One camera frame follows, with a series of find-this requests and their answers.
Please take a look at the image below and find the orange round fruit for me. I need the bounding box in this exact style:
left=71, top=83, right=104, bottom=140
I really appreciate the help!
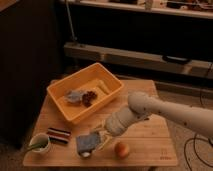
left=114, top=142, right=130, bottom=158

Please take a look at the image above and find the wooden shelf beam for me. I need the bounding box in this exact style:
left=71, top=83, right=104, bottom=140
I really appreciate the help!
left=64, top=42, right=213, bottom=79

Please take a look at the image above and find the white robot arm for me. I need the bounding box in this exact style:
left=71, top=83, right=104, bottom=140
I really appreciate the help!
left=93, top=91, right=213, bottom=149

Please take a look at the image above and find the black cable on floor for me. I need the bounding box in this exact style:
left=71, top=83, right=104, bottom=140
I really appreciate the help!
left=183, top=63, right=213, bottom=169

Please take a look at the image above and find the striped red white black block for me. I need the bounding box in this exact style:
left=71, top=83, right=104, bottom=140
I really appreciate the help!
left=47, top=128, right=71, bottom=144

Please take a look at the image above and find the dark red grapes toy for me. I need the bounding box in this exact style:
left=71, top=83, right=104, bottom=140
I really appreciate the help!
left=82, top=91, right=97, bottom=107

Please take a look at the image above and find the yellow banana toy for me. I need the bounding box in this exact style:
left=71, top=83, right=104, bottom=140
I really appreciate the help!
left=97, top=80, right=110, bottom=94

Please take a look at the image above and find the green item in cup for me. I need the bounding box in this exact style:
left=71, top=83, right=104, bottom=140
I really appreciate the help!
left=25, top=143, right=46, bottom=153

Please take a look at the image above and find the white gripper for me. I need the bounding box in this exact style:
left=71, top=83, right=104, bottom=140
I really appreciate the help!
left=91, top=106, right=144, bottom=150

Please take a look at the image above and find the grey cloth in tray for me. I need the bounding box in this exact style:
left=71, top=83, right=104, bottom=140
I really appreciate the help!
left=65, top=90, right=84, bottom=103

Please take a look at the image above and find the blue grey sponge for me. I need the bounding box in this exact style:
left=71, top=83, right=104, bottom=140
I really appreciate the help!
left=76, top=132, right=101, bottom=158

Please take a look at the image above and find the upper wooden shelf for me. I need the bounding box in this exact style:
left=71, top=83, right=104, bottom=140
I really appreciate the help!
left=60, top=0, right=213, bottom=19

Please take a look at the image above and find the orange plastic tray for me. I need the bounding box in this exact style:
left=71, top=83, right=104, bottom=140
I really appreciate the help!
left=47, top=63, right=124, bottom=125

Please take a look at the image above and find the black handle on shelf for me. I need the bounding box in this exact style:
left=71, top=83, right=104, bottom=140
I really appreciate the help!
left=162, top=55, right=191, bottom=65

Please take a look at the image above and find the metal pole stand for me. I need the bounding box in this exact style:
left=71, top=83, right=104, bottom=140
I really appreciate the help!
left=65, top=0, right=78, bottom=44

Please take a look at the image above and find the white cup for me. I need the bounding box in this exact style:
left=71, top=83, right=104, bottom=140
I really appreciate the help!
left=27, top=133, right=51, bottom=154

